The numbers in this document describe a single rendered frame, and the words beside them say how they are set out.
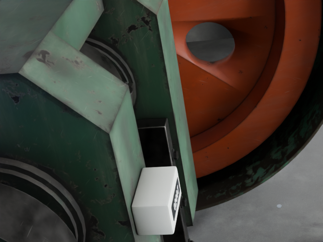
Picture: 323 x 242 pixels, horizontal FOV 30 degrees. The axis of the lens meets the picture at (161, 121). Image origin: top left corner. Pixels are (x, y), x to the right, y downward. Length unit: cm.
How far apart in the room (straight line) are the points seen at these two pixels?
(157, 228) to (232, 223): 200
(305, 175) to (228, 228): 49
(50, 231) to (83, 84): 15
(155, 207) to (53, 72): 17
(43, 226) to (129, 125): 15
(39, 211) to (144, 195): 13
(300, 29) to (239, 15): 11
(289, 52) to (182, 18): 20
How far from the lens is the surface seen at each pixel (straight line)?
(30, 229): 54
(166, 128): 87
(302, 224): 261
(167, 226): 63
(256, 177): 120
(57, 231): 56
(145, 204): 62
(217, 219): 266
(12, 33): 65
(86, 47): 77
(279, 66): 110
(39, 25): 66
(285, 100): 113
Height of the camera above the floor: 171
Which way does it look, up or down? 30 degrees down
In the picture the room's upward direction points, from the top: 11 degrees counter-clockwise
